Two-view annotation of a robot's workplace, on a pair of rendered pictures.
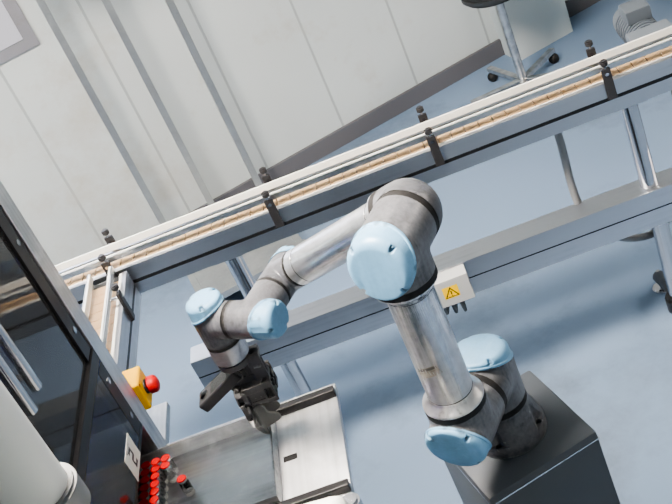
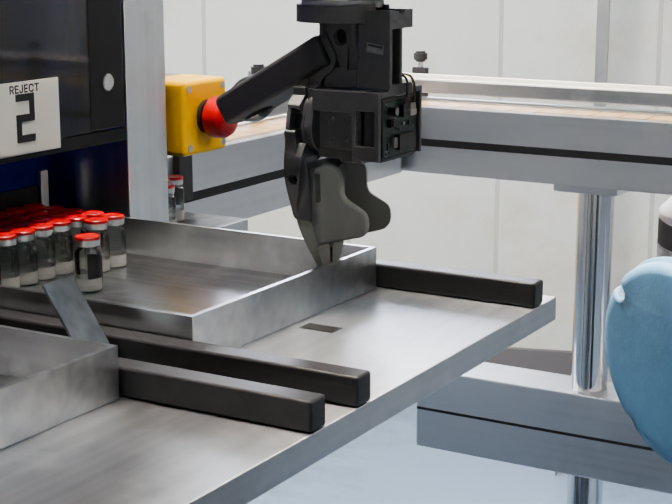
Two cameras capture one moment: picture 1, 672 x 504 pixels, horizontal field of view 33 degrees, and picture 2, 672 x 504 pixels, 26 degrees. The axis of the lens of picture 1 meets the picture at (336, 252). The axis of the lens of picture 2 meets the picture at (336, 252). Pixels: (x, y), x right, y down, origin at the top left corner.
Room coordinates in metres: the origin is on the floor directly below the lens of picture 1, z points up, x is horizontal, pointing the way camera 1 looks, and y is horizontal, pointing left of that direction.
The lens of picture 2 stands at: (0.83, -0.16, 1.17)
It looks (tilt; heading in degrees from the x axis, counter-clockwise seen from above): 12 degrees down; 23
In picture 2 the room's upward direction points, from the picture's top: straight up
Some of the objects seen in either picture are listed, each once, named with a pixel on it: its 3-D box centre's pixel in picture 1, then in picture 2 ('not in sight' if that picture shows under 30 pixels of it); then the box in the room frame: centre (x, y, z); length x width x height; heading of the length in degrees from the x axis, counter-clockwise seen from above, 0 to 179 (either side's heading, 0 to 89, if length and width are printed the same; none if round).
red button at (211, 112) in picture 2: (150, 384); (215, 116); (2.08, 0.49, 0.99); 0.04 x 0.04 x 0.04; 83
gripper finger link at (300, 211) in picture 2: (249, 408); (308, 162); (1.85, 0.29, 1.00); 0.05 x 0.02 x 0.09; 173
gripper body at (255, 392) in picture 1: (248, 376); (351, 83); (1.86, 0.26, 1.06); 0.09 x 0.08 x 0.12; 83
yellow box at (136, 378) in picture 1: (131, 391); (177, 114); (2.08, 0.54, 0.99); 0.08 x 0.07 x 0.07; 83
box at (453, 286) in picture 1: (449, 287); not in sight; (2.62, -0.25, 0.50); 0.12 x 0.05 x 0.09; 83
